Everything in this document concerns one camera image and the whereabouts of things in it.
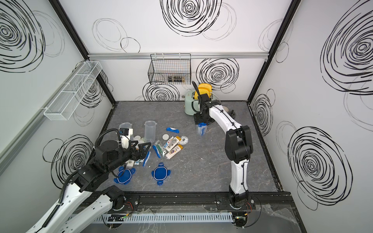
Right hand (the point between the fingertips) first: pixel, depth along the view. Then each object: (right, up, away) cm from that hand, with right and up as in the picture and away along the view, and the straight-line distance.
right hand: (202, 120), depth 94 cm
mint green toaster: (-7, +9, -9) cm, 15 cm away
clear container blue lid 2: (-35, -7, +3) cm, 36 cm away
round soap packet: (-25, -12, +5) cm, 28 cm away
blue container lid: (-26, -30, -11) cm, 41 cm away
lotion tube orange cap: (-17, -19, -3) cm, 26 cm away
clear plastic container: (-52, -3, +3) cm, 52 cm away
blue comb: (-20, -7, +8) cm, 23 cm away
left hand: (-31, -10, -24) cm, 41 cm away
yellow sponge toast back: (+3, +24, +5) cm, 24 cm away
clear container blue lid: (0, -5, -1) cm, 5 cm away
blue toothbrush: (-29, -19, -3) cm, 35 cm away
